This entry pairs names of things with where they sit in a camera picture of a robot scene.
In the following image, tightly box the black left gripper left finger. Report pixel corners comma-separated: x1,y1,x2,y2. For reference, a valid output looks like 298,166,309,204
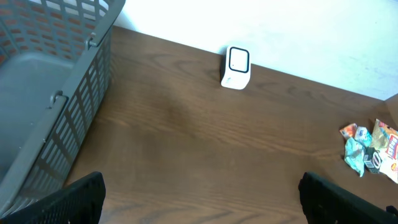
1,172,106,224

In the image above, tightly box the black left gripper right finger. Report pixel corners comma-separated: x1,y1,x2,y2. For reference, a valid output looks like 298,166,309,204
298,172,397,224

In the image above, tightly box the green Kleenex tissue pack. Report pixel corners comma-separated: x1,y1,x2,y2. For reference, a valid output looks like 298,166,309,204
344,138,365,177

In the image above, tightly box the dark green scrub pad pack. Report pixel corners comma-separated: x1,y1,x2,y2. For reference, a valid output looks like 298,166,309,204
363,147,382,174

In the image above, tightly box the small orange tissue pack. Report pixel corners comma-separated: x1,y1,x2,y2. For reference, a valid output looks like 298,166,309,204
339,123,358,140

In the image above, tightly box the orange wet sheet package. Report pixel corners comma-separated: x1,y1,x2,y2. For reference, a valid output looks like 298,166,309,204
371,119,397,183

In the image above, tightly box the small teal tissue pack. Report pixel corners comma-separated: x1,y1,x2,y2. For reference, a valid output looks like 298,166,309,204
354,126,372,147

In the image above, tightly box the dark grey plastic mesh basket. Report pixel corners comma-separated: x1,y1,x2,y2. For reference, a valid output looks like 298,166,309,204
1,0,124,217

